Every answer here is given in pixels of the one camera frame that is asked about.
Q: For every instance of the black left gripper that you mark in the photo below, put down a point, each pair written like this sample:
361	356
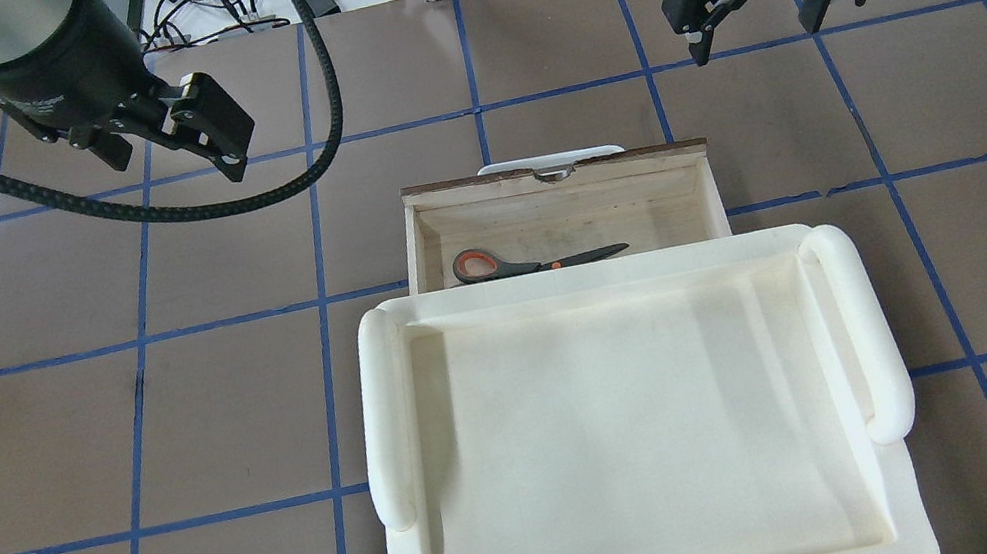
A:
59	77

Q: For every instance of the wooden drawer with white handle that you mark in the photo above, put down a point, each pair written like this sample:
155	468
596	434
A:
553	206

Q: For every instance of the orange grey handled scissors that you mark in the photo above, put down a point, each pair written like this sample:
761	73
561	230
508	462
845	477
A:
475	266

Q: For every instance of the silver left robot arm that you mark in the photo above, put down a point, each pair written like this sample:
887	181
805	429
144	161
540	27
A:
24	24

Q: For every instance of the white plastic tray bin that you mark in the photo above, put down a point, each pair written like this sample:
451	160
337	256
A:
740	396

